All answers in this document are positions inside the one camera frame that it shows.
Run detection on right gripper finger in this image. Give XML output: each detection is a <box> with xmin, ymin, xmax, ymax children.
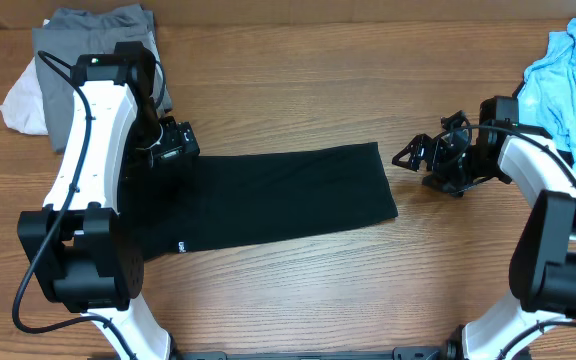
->
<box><xmin>440</xmin><ymin>110</ymin><xmax>468</xmax><ymax>133</ymax></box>
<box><xmin>392</xmin><ymin>134</ymin><xmax>431</xmax><ymax>171</ymax></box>

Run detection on black t-shirt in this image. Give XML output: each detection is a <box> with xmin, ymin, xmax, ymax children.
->
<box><xmin>119</xmin><ymin>142</ymin><xmax>398</xmax><ymax>260</ymax></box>

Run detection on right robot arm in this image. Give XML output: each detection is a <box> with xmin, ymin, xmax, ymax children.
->
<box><xmin>392</xmin><ymin>96</ymin><xmax>576</xmax><ymax>360</ymax></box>

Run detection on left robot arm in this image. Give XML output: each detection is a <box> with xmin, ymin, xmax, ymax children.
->
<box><xmin>11</xmin><ymin>41</ymin><xmax>199</xmax><ymax>359</ymax></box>

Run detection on light blue shirt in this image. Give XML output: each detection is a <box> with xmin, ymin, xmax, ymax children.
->
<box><xmin>517</xmin><ymin>13</ymin><xmax>576</xmax><ymax>321</ymax></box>

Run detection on folded grey shorts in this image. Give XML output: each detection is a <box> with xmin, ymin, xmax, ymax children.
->
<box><xmin>32</xmin><ymin>4</ymin><xmax>160</xmax><ymax>153</ymax></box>

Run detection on white cloth under shorts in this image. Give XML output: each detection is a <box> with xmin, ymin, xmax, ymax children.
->
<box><xmin>0</xmin><ymin>19</ymin><xmax>50</xmax><ymax>137</ymax></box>

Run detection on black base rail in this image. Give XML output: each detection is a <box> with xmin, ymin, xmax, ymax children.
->
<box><xmin>173</xmin><ymin>347</ymin><xmax>440</xmax><ymax>360</ymax></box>

